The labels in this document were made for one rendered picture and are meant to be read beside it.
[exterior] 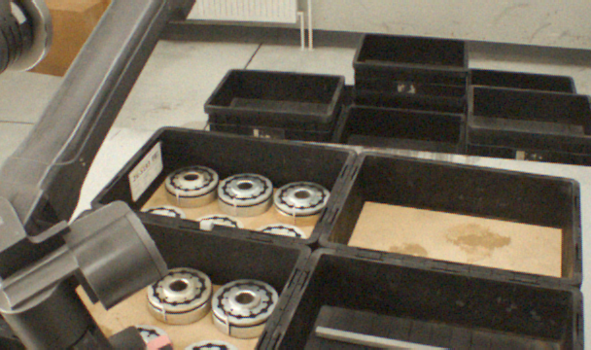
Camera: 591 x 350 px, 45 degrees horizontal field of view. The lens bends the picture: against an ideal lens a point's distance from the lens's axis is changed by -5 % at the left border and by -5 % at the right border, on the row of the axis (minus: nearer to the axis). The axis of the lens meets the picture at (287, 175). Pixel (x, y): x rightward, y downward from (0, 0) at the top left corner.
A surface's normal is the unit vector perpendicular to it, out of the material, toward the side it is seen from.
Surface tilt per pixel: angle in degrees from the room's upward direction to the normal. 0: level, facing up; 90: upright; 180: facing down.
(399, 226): 0
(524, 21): 90
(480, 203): 90
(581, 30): 90
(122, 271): 72
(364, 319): 0
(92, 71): 21
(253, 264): 90
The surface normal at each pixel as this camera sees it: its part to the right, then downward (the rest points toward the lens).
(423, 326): -0.04, -0.85
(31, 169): -0.06, -0.60
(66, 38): -0.38, 0.48
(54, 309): 0.75, 0.16
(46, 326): 0.34, 0.44
